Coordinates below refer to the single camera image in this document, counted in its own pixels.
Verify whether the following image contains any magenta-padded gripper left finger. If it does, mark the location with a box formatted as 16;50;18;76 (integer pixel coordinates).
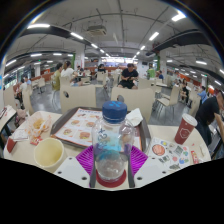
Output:
53;144;98;189

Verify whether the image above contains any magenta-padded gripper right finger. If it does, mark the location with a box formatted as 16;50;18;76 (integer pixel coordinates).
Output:
127;145;171;189

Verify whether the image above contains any clear blue-capped water bottle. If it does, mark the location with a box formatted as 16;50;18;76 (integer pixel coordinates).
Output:
91;100;136;183

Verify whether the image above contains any colourful sticker sheet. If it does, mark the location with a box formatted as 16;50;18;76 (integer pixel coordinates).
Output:
146;137;193;171

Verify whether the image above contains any cream plastic cup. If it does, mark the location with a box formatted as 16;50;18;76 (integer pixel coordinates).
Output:
33;137;66;174

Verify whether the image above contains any small red sauce packet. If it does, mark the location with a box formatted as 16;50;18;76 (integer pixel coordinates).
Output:
29;135;44;146
190;149;200;165

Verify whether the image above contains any dark brown food tray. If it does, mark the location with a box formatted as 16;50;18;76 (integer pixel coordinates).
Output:
49;106;152;154

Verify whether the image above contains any red paper drink cup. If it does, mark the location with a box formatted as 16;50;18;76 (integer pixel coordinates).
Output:
174;113;198;145

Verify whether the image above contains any crumpled white napkin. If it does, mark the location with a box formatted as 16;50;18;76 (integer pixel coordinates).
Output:
125;107;144;127

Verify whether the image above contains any white table card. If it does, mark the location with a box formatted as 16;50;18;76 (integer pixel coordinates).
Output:
11;128;29;141

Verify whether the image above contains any beige chair with hole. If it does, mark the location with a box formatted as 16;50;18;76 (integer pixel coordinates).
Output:
110;87;156;124
59;84;98;114

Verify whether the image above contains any beige dining chairs group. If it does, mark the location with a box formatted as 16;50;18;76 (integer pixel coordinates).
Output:
3;68;201;116

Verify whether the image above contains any person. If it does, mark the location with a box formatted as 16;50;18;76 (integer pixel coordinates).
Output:
51;62;64;91
60;60;81;87
197;85;209;103
117;63;140;90
194;91;224;146
179;81;189;101
16;78;31;101

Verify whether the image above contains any beige side chair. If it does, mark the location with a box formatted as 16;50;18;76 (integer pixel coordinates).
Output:
21;89;36;116

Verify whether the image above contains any neighbouring beige table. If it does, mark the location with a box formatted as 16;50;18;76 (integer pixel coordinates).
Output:
0;105;18;134

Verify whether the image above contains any ceiling air conditioner unit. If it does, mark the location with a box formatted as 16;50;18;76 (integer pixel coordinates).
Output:
86;24;108;37

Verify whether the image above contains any ceiling lights group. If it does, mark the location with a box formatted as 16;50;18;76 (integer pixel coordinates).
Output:
4;11;224;88

